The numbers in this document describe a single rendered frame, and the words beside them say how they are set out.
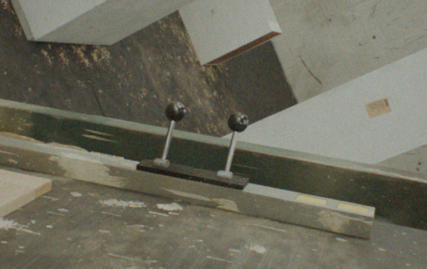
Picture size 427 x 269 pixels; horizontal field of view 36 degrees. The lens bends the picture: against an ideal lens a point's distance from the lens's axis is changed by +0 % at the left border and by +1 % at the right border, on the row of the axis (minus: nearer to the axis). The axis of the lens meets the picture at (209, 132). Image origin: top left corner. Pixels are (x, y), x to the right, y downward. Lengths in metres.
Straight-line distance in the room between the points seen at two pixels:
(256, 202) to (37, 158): 0.42
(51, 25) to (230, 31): 2.66
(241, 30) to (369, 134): 1.89
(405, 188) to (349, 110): 3.27
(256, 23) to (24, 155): 4.79
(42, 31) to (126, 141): 2.29
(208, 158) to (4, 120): 0.49
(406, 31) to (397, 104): 4.46
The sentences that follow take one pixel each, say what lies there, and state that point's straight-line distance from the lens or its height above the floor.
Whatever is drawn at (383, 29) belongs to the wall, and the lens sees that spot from 9.00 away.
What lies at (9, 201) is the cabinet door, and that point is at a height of 1.23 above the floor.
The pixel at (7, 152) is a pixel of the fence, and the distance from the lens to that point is 1.31.
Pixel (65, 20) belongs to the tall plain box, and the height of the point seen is 0.27.
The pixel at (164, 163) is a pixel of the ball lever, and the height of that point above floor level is 1.40.
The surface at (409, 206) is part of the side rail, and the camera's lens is 1.36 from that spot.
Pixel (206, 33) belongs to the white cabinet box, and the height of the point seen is 0.16.
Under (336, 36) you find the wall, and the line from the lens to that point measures 9.07.
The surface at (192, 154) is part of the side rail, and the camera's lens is 1.40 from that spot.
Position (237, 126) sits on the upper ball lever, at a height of 1.54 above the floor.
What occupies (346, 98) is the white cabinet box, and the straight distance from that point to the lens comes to 4.60.
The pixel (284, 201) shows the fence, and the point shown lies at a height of 1.57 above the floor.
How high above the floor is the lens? 1.89
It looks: 20 degrees down
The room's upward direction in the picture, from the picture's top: 66 degrees clockwise
